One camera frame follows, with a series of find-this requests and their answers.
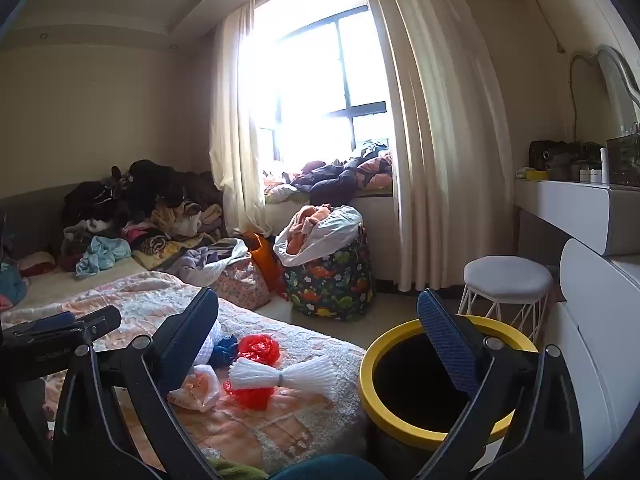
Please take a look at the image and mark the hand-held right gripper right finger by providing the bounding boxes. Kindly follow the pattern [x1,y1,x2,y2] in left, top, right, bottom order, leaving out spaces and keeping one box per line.
[415,287,586,480]

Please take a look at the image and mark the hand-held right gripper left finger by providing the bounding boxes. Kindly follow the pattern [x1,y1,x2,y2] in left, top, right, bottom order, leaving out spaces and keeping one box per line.
[52,287,221,480]

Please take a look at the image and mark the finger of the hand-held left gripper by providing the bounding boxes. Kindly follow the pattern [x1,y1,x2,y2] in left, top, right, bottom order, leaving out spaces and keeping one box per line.
[0,311,77,338]
[70,305,123,350]

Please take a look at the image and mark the blue glove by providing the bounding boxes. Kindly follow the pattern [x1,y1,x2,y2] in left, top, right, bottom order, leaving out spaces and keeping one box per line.
[209,335,240,368]

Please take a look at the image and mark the pink white wrapper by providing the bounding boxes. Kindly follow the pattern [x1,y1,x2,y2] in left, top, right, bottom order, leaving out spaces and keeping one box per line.
[167,364,221,413]

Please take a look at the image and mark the yellow-rimmed black trash bin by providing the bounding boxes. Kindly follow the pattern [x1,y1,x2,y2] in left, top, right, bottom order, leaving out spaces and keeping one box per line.
[359,316,538,480]

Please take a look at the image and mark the orange trash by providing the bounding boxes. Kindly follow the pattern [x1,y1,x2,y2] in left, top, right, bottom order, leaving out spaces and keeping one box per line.
[224,335,281,410]

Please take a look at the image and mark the white foam net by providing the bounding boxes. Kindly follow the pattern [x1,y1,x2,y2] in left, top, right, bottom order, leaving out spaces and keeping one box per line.
[229,354,335,401]

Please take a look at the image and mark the beige bed sheet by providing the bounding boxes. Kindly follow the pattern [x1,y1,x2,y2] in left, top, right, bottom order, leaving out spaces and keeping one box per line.
[20,260,151,307]

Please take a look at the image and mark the teal patterned cloth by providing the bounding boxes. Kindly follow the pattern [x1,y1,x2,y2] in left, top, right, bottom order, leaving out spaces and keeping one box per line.
[0,260,28,311]

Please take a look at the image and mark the red pillow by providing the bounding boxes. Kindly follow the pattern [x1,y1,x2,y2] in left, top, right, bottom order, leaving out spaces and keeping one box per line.
[17,251,56,277]

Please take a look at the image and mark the light blue cloth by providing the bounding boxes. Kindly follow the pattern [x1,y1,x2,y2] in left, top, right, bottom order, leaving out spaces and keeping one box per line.
[75,236,133,278]

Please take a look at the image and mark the pink floral storage bag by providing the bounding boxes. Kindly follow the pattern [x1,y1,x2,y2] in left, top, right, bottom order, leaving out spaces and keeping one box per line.
[210,255,273,311]

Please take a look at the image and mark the lavender cloth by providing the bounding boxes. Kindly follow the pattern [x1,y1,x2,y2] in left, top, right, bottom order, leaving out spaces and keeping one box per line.
[172,245,221,286]

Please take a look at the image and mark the grey bed headboard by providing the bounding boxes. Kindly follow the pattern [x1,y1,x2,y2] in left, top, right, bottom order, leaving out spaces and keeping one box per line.
[0,182,76,261]

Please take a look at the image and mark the orange bag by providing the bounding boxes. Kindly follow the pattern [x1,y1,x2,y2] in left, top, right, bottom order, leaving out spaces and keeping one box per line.
[242,232,286,293]

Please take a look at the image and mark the orange white fluffy blanket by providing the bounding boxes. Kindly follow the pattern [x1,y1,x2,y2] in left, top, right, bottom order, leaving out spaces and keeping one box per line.
[0,271,371,476]

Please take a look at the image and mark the dinosaur print storage bag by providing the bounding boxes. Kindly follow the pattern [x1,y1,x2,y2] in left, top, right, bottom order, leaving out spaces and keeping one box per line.
[282,230,376,322]

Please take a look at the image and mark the person's green jacket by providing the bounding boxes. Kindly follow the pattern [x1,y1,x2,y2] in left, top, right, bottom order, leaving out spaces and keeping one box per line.
[210,460,271,480]

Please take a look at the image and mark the pile of dark clothes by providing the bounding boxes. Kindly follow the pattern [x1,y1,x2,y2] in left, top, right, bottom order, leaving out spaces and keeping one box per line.
[60,159,226,261]

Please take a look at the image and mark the white plastic bag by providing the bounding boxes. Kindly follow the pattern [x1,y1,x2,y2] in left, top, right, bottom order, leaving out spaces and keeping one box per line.
[273,204,363,267]

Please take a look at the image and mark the orange pink clothes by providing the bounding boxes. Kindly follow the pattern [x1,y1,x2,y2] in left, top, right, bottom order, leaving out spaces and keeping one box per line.
[287,204,333,251]

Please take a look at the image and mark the person's teal trousers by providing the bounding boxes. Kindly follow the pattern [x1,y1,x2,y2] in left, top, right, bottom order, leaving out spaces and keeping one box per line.
[270,452,388,480]

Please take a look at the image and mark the white dressing table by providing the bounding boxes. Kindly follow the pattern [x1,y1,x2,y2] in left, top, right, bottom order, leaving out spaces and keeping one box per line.
[515,177,640,256]

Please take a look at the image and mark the wide cream curtain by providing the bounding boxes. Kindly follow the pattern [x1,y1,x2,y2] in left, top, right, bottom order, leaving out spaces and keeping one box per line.
[357,0,516,296]

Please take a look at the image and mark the heap of clothes on sill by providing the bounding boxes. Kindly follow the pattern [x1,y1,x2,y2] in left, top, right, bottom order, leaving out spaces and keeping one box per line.
[262,140,396,203]

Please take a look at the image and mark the dark camouflage bag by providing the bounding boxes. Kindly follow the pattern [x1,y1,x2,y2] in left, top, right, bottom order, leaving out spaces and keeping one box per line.
[529,140,603,181]

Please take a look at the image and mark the narrow cream curtain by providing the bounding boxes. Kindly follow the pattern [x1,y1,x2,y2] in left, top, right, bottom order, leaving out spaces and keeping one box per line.
[209,2,276,238]

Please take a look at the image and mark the clear cosmetics organizer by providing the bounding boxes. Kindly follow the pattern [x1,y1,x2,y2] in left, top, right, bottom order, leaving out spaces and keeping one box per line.
[606,132,640,187]

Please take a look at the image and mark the black framed window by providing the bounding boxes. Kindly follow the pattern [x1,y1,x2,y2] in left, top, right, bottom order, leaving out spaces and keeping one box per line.
[250,5,396,161]

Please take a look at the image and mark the wavy framed mirror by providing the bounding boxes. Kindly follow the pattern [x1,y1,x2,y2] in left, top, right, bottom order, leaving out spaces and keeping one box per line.
[567,45,640,136]

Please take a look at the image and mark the white wire stool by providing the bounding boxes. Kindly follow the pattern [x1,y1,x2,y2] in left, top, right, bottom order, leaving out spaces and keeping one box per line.
[457,256,553,346]

